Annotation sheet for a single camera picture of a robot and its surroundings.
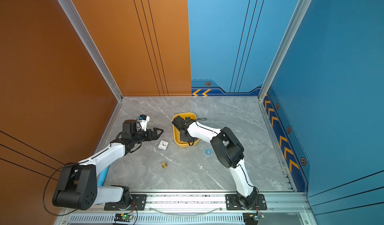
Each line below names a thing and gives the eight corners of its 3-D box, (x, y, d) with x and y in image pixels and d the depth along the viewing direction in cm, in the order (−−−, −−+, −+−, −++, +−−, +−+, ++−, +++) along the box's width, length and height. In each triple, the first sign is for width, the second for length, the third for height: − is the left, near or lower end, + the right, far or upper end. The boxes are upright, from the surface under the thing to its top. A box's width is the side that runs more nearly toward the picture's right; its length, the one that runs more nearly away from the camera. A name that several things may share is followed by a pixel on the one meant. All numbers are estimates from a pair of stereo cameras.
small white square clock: (158, 148, 94) (157, 147, 92) (161, 141, 97) (161, 140, 95) (165, 150, 93) (164, 149, 91) (168, 143, 96) (168, 142, 94)
